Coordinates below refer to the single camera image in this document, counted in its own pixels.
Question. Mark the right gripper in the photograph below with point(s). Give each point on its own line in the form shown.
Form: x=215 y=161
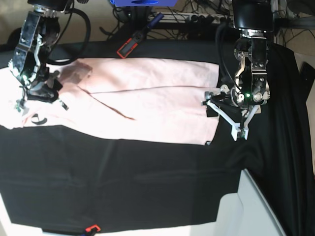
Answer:
x=42 y=91

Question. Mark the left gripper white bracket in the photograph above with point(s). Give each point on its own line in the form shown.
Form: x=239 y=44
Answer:
x=233 y=107

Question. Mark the light pink T-shirt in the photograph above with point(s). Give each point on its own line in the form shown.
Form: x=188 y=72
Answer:
x=156 y=100

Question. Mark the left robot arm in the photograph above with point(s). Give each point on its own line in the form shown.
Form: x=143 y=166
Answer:
x=249 y=90

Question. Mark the black table cloth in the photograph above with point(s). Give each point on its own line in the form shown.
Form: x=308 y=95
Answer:
x=61 y=180

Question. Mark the blue plastic box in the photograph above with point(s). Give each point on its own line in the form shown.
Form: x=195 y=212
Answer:
x=123 y=3

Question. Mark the small red black clamp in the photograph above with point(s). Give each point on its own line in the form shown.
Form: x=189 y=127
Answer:
x=93 y=229

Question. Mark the blue handled bar clamp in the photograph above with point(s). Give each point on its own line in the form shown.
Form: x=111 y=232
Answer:
x=138 y=37

